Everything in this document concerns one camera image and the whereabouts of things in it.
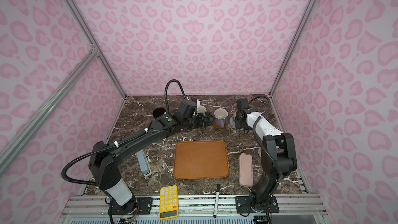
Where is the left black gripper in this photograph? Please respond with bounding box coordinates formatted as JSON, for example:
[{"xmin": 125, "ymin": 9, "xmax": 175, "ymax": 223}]
[{"xmin": 182, "ymin": 110, "xmax": 216, "ymax": 130}]

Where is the blue mug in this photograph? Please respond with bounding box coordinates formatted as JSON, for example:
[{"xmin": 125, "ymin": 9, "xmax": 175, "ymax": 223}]
[{"xmin": 198, "ymin": 105, "xmax": 207, "ymax": 114}]

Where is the lilac mug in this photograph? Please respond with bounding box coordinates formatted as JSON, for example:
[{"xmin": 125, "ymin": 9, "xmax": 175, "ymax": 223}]
[{"xmin": 214, "ymin": 108, "xmax": 229, "ymax": 127}]

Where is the black cup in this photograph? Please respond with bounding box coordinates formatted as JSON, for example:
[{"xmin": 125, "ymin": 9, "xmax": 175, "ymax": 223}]
[{"xmin": 152, "ymin": 107, "xmax": 167, "ymax": 119}]

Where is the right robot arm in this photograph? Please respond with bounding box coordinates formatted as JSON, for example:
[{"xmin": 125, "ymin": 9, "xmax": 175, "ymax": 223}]
[{"xmin": 235, "ymin": 112, "xmax": 297, "ymax": 219}]

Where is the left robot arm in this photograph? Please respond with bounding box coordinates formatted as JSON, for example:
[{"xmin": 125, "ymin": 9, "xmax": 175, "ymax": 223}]
[{"xmin": 89, "ymin": 113, "xmax": 214, "ymax": 209}]

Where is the grey woven coaster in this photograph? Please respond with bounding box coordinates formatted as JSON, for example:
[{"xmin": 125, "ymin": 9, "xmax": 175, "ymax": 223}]
[{"xmin": 229, "ymin": 117, "xmax": 235, "ymax": 128}]

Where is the brown wooden coaster right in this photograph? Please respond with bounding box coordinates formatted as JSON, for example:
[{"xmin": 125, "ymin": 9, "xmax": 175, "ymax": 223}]
[{"xmin": 212, "ymin": 122, "xmax": 229, "ymax": 129}]

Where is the pink case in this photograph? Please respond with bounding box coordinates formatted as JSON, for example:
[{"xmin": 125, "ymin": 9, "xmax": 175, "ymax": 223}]
[{"xmin": 239, "ymin": 154, "xmax": 254, "ymax": 188}]

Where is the blue grey stapler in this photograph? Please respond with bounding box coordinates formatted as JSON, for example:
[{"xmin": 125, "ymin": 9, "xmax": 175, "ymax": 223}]
[{"xmin": 136, "ymin": 150, "xmax": 152, "ymax": 178}]

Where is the black marker pen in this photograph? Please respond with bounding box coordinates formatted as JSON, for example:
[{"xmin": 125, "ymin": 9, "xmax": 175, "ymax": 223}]
[{"xmin": 213, "ymin": 184, "xmax": 220, "ymax": 218}]

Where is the yellow calculator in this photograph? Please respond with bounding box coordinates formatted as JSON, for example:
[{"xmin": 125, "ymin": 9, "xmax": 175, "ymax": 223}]
[{"xmin": 159, "ymin": 185, "xmax": 178, "ymax": 220}]

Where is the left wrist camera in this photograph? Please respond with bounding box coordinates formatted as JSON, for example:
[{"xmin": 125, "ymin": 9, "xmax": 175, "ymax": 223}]
[{"xmin": 175, "ymin": 98, "xmax": 199, "ymax": 120}]

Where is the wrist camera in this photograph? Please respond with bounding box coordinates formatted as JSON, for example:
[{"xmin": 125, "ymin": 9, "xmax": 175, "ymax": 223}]
[
  {"xmin": 175, "ymin": 98, "xmax": 199, "ymax": 120},
  {"xmin": 236, "ymin": 99, "xmax": 257, "ymax": 115}
]

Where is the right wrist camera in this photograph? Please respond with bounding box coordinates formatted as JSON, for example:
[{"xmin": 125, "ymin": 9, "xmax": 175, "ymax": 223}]
[{"xmin": 236, "ymin": 99, "xmax": 257, "ymax": 115}]

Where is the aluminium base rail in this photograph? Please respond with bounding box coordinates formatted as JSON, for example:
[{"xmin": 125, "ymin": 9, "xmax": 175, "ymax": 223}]
[{"xmin": 60, "ymin": 194, "xmax": 330, "ymax": 224}]

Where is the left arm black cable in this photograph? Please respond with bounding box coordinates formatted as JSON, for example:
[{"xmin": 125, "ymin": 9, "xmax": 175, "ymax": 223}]
[{"xmin": 61, "ymin": 79, "xmax": 187, "ymax": 188}]

